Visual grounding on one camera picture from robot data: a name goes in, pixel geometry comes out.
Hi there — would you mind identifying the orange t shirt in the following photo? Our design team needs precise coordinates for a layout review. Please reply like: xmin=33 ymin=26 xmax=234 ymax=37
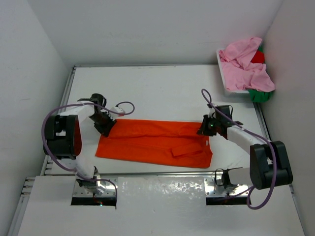
xmin=95 ymin=119 xmax=213 ymax=169

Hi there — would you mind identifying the pink t shirt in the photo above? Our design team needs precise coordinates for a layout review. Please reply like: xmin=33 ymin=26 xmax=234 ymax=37
xmin=219 ymin=37 xmax=275 ymax=92

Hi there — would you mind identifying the white plastic bin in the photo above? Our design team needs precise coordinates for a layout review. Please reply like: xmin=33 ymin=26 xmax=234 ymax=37
xmin=216 ymin=48 xmax=249 ymax=97

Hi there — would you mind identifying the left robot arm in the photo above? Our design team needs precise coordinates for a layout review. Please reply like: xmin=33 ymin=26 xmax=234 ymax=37
xmin=42 ymin=93 xmax=125 ymax=195

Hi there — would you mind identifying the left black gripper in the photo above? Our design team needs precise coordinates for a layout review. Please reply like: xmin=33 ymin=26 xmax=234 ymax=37
xmin=89 ymin=112 xmax=116 ymax=137

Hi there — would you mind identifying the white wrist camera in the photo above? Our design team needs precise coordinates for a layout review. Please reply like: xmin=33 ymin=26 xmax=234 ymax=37
xmin=207 ymin=105 xmax=233 ymax=119
xmin=109 ymin=106 xmax=126 ymax=119

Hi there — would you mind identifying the metal base plate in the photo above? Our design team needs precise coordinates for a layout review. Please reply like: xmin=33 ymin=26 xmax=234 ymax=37
xmin=204 ymin=175 xmax=249 ymax=198
xmin=72 ymin=176 xmax=118 ymax=198

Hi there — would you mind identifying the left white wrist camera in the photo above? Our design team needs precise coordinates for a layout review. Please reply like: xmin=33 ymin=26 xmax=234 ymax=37
xmin=109 ymin=106 xmax=126 ymax=119

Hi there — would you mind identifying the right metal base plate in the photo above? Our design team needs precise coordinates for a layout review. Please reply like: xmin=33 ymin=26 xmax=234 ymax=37
xmin=204 ymin=175 xmax=249 ymax=198

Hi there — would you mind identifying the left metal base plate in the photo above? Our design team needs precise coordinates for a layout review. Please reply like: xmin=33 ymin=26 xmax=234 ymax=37
xmin=72 ymin=176 xmax=118 ymax=198

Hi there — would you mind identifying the green t shirt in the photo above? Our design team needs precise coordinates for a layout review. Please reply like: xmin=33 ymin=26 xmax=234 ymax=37
xmin=248 ymin=45 xmax=273 ymax=103

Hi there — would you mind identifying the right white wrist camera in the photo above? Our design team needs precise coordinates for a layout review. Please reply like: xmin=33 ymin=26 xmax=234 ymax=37
xmin=207 ymin=105 xmax=233 ymax=119

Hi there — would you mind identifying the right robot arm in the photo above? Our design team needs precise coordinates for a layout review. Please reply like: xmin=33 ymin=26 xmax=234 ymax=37
xmin=197 ymin=115 xmax=293 ymax=190

